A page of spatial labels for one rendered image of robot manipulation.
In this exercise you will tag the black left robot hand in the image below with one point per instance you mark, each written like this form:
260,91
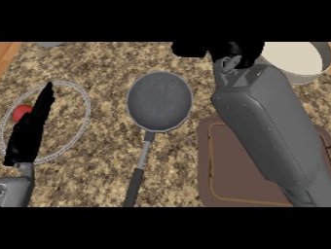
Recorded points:
28,129

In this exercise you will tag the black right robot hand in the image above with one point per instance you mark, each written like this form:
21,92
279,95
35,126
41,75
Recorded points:
230,50

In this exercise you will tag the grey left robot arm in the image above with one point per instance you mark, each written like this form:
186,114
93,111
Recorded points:
7,189

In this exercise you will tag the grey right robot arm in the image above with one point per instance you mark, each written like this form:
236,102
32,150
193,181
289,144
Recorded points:
273,129

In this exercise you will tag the brown tray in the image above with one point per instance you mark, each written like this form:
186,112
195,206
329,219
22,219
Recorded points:
230,178

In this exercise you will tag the red fruit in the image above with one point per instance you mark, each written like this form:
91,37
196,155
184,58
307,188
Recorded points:
21,112

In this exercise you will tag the cream round pot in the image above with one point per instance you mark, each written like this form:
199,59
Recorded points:
297,61

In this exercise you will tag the grey frying pan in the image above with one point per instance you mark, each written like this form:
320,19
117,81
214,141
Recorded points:
158,103

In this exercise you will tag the grey round object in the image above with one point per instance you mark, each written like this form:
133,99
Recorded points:
49,43

